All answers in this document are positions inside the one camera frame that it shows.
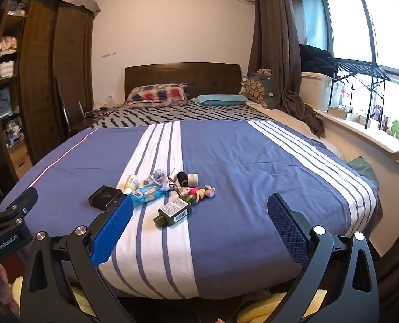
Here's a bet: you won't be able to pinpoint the teal roller blind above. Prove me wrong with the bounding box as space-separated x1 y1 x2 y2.
299 0 328 52

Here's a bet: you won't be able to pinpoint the brown wooden wardrobe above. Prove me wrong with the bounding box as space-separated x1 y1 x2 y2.
0 0 101 182

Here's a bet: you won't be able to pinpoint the light blue folded clothes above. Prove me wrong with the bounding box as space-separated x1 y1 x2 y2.
0 86 20 117

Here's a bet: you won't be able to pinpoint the window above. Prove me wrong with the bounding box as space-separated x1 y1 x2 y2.
324 0 399 91

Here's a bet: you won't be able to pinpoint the brown curtain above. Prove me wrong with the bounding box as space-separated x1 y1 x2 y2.
248 0 326 138

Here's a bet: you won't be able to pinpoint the white bed sheet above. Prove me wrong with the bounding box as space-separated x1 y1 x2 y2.
250 103 348 162

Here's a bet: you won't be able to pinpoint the dark wooden headboard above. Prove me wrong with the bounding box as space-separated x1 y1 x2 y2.
124 62 242 105

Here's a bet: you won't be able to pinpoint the small yellow bottle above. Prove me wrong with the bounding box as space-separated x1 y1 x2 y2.
123 174 140 196

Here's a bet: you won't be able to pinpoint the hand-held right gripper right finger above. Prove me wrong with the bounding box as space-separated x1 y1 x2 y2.
267 192 380 323

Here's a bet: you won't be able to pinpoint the white storage box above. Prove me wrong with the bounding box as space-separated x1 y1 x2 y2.
300 71 335 112

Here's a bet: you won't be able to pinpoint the small black box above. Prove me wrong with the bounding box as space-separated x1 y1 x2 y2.
88 185 124 213

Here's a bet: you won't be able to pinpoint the frayed blue fabric scraps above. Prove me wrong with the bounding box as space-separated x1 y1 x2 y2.
147 169 178 191

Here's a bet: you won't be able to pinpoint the green cloth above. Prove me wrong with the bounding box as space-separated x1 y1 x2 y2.
346 157 378 189

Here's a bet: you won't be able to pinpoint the dark folding chair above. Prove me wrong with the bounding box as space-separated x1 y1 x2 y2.
55 77 96 137

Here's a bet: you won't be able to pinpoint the blue wet wipes packet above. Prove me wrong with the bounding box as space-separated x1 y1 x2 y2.
131 184 175 206

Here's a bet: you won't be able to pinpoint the black quilted jacket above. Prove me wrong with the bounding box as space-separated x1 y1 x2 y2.
299 44 338 75

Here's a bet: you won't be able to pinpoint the teal pillow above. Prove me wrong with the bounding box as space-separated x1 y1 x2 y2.
191 94 250 106

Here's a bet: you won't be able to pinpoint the colourful hair ties bundle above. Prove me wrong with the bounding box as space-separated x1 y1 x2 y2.
177 185 216 204

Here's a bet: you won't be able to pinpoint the striped folded clothes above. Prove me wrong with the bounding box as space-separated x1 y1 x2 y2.
0 62 18 78

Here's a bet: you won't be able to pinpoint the grey green cushion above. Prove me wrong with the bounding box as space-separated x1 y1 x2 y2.
263 77 282 109

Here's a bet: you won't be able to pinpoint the person's left hand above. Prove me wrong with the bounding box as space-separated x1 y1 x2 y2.
0 264 20 317

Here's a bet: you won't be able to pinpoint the brown patterned cushion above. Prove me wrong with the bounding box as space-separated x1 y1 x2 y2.
241 69 272 105

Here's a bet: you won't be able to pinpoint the pink folded clothes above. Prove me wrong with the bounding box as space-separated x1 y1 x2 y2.
0 35 18 56

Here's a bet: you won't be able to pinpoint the grey black patterned blanket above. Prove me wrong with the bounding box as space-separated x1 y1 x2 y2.
90 103 274 130

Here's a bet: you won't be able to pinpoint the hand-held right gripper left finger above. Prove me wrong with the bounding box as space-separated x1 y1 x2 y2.
19 193 136 323

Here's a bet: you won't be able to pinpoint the blue white striped bedsheet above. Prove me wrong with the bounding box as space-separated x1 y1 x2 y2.
0 120 383 300

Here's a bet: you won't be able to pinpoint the dark green bottle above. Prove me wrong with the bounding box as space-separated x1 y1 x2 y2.
153 198 192 228

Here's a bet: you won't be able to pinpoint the red blue plaid pillow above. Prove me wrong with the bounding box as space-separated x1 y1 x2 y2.
124 83 189 108

